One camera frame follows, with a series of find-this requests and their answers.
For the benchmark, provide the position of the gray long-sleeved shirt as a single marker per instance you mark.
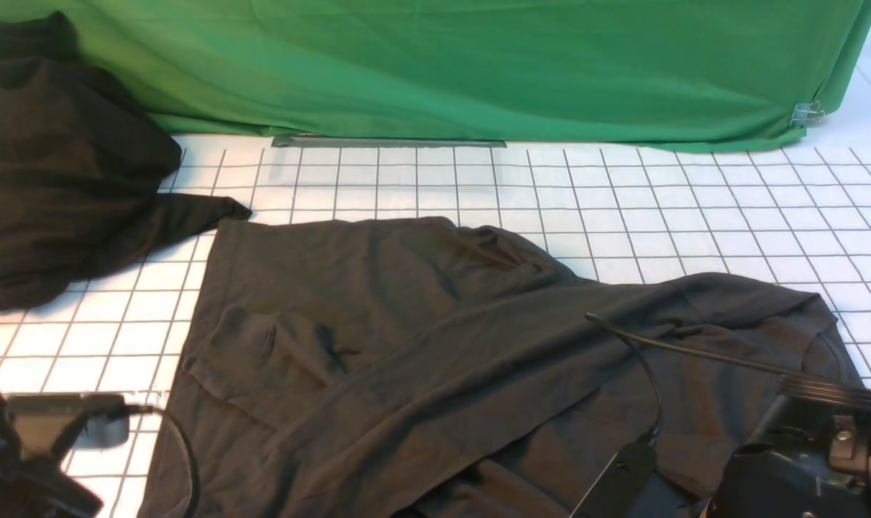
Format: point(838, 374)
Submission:
point(412, 368)

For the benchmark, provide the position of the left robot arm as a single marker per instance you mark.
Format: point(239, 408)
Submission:
point(32, 482)

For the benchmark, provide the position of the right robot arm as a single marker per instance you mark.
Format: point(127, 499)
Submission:
point(810, 456)

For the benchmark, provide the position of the gray metal strip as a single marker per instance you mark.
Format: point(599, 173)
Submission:
point(315, 141)

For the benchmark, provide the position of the green backdrop cloth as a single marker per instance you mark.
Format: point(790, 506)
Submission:
point(689, 76)

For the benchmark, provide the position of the black cloth pile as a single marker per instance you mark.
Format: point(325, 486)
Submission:
point(81, 166)

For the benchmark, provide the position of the silver binder clip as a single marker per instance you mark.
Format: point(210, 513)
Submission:
point(805, 114)

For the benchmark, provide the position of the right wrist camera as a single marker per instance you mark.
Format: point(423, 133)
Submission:
point(621, 483)

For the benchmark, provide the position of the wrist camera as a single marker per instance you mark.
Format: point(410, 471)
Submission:
point(53, 424)
point(621, 483)

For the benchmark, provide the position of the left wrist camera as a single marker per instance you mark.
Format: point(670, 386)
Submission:
point(53, 424)

